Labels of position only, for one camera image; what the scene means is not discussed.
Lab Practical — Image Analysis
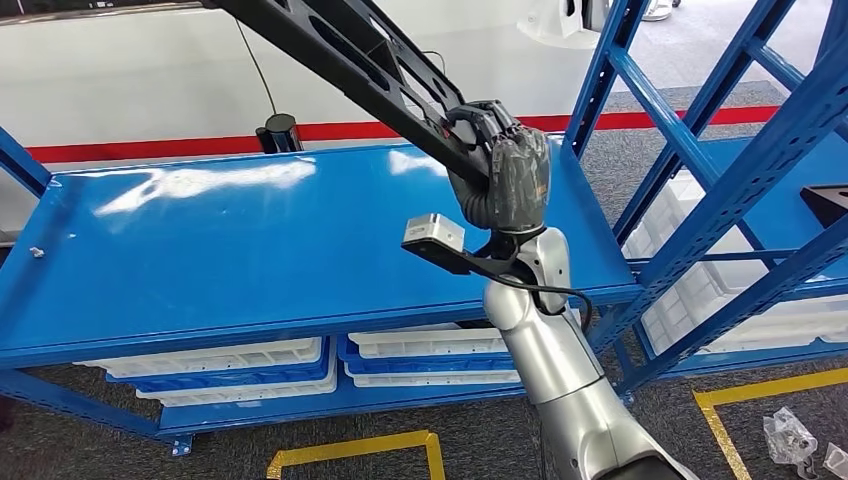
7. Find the black round post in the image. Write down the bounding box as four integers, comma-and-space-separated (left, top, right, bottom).
254, 112, 305, 156

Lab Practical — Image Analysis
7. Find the blue steel shelf rack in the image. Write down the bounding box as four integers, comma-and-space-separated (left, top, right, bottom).
0, 0, 848, 460
612, 132, 848, 407

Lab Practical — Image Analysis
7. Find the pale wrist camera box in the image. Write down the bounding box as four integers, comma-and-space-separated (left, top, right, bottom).
402, 213, 467, 258

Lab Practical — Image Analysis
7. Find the clear plastic parts bag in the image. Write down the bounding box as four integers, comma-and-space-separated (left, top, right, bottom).
762, 406, 820, 466
821, 441, 848, 480

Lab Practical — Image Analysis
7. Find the long black plastic part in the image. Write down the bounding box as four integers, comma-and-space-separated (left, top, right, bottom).
201, 0, 498, 190

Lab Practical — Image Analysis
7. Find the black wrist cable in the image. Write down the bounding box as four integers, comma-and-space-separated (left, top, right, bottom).
493, 270, 595, 334

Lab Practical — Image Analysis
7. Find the white moulded housing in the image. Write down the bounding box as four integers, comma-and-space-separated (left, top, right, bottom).
516, 0, 616, 52

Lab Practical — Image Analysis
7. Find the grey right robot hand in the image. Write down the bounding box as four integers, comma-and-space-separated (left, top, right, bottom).
445, 99, 554, 234

